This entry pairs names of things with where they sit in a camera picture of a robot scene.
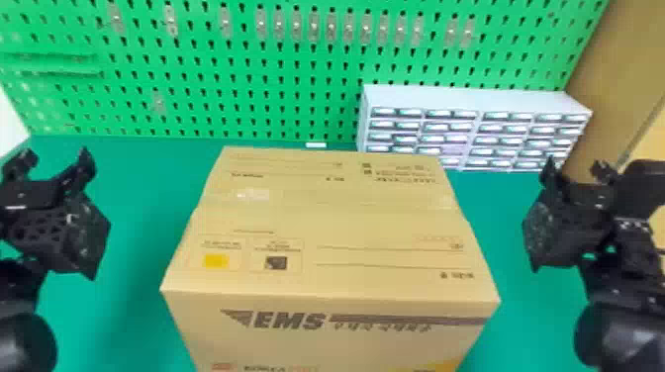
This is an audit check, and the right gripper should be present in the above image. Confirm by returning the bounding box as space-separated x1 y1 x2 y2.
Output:
521 156 627 273

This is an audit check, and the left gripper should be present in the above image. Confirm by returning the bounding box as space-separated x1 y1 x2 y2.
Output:
0 146 112 282

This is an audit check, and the cardboard box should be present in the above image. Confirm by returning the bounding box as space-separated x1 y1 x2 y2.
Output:
159 144 502 372

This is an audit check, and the white panel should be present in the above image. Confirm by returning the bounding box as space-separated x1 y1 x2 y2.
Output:
0 85 31 158

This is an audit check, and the white drawer cabinet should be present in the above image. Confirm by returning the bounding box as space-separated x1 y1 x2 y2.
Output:
356 83 594 173

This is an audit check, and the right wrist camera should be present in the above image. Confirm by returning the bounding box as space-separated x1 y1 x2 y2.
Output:
616 158 665 224

